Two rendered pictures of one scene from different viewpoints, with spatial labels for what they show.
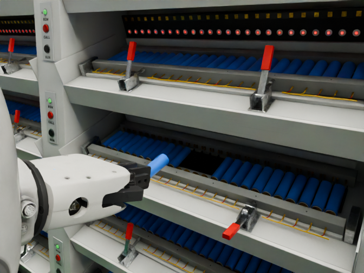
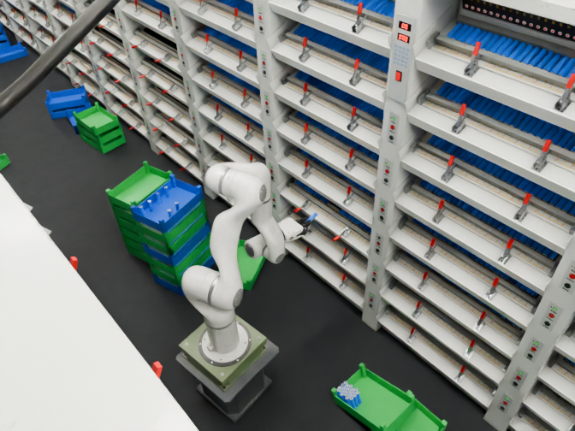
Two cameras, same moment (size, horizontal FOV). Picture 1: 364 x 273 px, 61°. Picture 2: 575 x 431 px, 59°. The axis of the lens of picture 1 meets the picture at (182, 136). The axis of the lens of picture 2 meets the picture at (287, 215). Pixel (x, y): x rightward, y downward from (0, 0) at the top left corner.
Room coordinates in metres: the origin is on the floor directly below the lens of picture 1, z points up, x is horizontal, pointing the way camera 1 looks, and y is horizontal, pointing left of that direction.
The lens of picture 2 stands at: (-1.20, -0.33, 2.15)
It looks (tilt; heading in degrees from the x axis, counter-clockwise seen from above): 43 degrees down; 17
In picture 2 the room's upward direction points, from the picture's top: 3 degrees counter-clockwise
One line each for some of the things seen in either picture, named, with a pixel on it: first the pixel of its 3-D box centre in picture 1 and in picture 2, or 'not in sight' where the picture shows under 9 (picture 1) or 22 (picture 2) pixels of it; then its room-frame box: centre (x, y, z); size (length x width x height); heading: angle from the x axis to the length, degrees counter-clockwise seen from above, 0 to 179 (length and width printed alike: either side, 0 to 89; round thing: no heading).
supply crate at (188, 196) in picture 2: not in sight; (168, 202); (0.46, 0.78, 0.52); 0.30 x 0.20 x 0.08; 163
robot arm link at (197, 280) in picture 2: not in sight; (208, 294); (-0.15, 0.31, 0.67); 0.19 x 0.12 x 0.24; 78
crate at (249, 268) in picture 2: not in sight; (243, 262); (0.56, 0.47, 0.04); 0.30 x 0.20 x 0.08; 177
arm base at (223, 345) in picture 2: not in sight; (222, 329); (-0.15, 0.28, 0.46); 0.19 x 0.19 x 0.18
